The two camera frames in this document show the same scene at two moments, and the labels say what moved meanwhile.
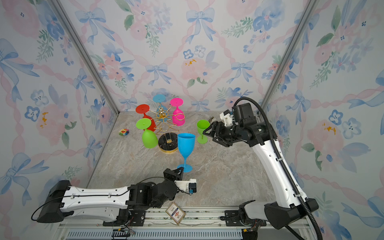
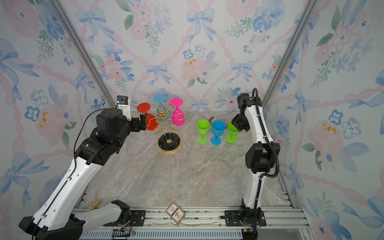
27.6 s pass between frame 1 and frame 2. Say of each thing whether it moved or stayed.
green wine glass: stayed
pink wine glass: stayed
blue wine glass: moved
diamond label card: stayed
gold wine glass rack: stayed
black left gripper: moved
